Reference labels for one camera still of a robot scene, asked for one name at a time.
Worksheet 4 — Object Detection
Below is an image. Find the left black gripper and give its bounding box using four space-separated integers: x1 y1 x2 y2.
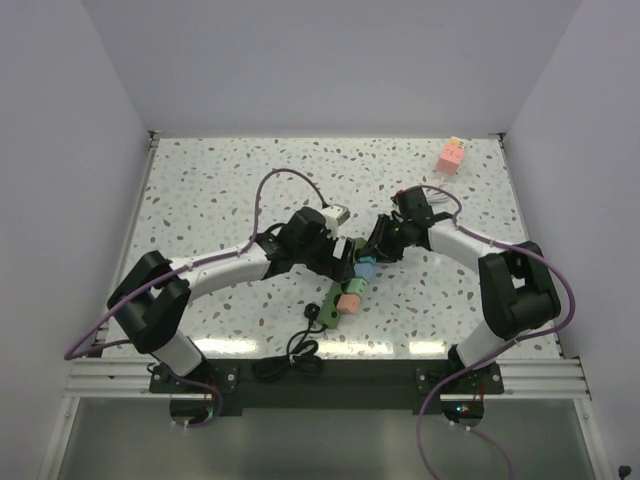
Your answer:
295 228 354 282

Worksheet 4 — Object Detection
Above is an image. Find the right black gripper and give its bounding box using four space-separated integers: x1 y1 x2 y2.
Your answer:
359 214 411 264

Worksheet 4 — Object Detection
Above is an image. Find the green power strip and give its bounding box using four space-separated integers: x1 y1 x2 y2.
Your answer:
319 238 369 329

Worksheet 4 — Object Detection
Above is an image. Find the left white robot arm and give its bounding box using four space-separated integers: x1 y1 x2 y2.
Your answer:
107 205 354 392

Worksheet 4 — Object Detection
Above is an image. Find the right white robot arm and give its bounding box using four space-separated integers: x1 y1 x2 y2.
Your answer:
358 186 561 393

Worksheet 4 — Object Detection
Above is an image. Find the blue plug cube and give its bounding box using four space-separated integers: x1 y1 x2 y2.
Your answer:
354 263 375 282

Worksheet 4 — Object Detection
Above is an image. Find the green plug cube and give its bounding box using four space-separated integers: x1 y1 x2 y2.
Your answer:
344 277 368 297

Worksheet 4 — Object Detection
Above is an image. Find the salmon plug cube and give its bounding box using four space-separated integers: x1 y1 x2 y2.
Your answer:
336 293 361 314

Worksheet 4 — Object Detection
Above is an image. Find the pink cube charger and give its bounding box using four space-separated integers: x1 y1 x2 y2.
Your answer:
435 137 466 176

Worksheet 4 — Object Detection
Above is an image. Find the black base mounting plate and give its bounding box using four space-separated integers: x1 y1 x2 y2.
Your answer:
147 357 506 417

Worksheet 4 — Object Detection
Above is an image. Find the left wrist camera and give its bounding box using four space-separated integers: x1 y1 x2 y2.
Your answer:
320 204 350 238

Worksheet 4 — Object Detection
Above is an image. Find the white coiled cable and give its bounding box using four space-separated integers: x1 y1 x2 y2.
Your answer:
427 172 454 206

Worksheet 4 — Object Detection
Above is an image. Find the black power strip cable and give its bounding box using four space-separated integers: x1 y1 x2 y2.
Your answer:
251 303 326 382

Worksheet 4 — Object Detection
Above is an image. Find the aluminium frame rail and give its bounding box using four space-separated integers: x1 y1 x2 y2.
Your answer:
63 131 163 398

